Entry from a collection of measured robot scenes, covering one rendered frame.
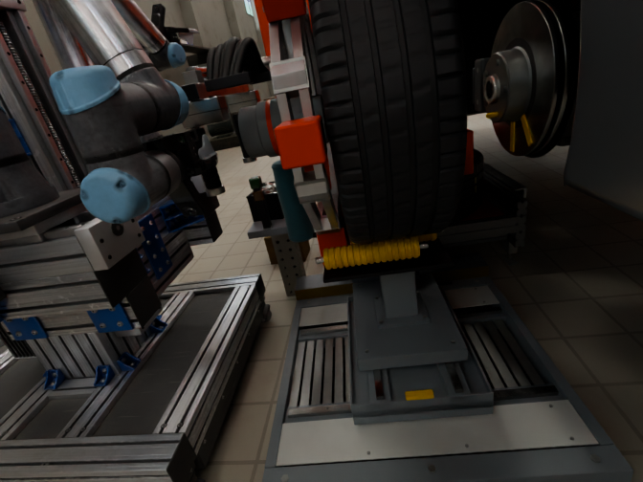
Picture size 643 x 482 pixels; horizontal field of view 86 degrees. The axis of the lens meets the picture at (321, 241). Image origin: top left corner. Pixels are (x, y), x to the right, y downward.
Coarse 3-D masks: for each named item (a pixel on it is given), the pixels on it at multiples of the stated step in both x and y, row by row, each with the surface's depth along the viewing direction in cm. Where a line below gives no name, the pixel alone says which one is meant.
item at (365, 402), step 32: (352, 320) 125; (352, 352) 111; (352, 384) 99; (384, 384) 95; (416, 384) 95; (448, 384) 91; (480, 384) 91; (384, 416) 92; (416, 416) 91; (448, 416) 90
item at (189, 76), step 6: (264, 60) 80; (270, 60) 80; (192, 66) 70; (186, 72) 69; (192, 72) 69; (198, 72) 70; (204, 72) 73; (186, 78) 69; (192, 78) 69; (198, 78) 69; (204, 78) 75; (186, 84) 70
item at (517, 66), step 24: (504, 24) 80; (528, 24) 70; (552, 24) 65; (504, 48) 81; (528, 48) 71; (552, 48) 63; (504, 72) 73; (528, 72) 72; (552, 72) 64; (504, 96) 75; (528, 96) 73; (552, 96) 66; (504, 120) 80; (528, 120) 75; (552, 120) 70; (504, 144) 89
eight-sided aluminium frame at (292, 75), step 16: (304, 16) 81; (272, 32) 64; (272, 48) 63; (304, 48) 65; (272, 64) 61; (288, 64) 61; (304, 64) 61; (272, 80) 62; (288, 80) 61; (304, 80) 61; (288, 96) 63; (304, 96) 62; (288, 112) 63; (304, 112) 63; (304, 176) 69; (320, 176) 68; (304, 192) 69; (320, 192) 69; (336, 192) 107; (304, 208) 75; (320, 208) 97; (336, 208) 94; (320, 224) 85; (336, 224) 85
